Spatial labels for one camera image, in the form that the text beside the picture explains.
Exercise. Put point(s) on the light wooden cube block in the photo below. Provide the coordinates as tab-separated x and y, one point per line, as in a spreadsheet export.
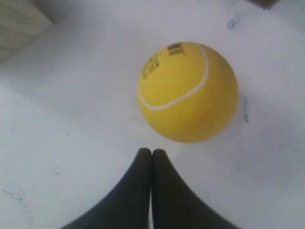
21	22

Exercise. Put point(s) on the yellow tennis ball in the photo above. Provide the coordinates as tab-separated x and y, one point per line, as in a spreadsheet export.
187	92

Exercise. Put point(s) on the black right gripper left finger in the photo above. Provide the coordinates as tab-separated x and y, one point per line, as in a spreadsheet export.
126	206

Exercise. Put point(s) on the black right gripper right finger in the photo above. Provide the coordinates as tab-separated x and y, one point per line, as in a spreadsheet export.
174	204

